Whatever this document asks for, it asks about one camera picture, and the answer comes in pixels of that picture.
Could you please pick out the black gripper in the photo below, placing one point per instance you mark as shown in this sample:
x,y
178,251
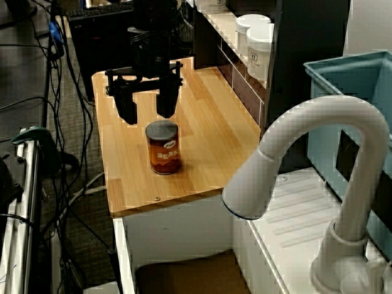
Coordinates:
x,y
150,55

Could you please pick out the orange beans can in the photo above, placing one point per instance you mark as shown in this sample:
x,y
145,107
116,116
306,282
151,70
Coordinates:
x,y
163,150

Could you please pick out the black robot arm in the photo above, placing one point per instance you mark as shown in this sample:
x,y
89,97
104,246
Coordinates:
x,y
153,15

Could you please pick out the black computer case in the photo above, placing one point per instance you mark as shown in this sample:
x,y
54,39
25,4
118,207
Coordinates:
x,y
101,55

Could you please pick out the dark tile backsplash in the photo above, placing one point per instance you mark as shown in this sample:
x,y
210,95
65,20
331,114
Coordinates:
x,y
245,92

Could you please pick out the cream shelf ledge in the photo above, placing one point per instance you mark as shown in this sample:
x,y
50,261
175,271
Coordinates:
x,y
223,27

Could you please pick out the green clamp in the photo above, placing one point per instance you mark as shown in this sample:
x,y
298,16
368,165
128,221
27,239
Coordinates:
x,y
36,134

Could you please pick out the white jar with print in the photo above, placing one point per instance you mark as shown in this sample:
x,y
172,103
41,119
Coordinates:
x,y
258,55

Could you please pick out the plain white lidded jar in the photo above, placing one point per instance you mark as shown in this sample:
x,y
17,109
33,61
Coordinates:
x,y
245,24

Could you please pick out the teal plastic bin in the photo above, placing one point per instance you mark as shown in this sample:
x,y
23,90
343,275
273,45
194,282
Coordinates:
x,y
324,101

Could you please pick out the white toy sink unit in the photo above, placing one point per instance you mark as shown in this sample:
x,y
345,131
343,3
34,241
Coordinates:
x,y
294,214

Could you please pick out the white toy faucet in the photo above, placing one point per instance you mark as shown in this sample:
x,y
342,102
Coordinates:
x,y
337,113

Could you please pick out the black metal bracket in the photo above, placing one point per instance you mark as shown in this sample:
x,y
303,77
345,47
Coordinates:
x,y
9,183

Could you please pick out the dark upright post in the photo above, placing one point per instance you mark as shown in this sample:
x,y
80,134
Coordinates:
x,y
306,61

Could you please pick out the aluminium extrusion frame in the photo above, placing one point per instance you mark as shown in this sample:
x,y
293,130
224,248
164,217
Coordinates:
x,y
27,214

